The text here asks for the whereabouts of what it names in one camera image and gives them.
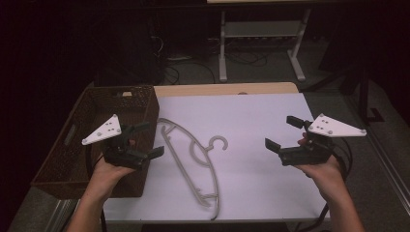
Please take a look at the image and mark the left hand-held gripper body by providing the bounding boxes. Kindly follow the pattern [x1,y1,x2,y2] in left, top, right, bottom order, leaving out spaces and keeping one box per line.
[81,114,150,170]

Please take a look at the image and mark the person's left hand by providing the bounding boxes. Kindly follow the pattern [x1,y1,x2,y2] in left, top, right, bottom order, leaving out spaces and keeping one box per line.
[91,138,137,195]

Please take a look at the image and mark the person's right hand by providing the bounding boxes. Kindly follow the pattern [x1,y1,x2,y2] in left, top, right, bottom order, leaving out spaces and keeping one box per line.
[294,131,348,196]

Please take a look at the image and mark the grey plastic clothes hanger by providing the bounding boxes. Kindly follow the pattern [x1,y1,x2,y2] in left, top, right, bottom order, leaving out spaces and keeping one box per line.
[157,117,229,222]

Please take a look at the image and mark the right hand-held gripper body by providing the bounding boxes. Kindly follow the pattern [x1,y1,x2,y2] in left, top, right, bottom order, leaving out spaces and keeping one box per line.
[278,113,367,167]

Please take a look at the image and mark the black floor cables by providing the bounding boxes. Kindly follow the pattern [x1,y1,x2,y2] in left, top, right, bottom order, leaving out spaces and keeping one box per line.
[162,47,269,86]

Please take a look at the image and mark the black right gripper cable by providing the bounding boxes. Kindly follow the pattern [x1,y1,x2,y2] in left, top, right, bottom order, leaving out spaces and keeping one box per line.
[298,137,355,232]

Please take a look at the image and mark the black metal stand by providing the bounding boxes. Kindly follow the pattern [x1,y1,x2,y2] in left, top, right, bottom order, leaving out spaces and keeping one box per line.
[303,62,386,124]

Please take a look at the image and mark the white table mat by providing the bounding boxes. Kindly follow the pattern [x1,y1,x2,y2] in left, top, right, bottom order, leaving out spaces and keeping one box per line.
[102,93,329,224]

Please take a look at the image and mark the brown wicker basket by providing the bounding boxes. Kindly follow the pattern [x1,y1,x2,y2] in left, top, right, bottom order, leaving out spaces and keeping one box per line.
[30,84,161,200]

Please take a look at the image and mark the white metal desk frame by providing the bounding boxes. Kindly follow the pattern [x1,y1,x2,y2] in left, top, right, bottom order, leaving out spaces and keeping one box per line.
[218,9,313,83]

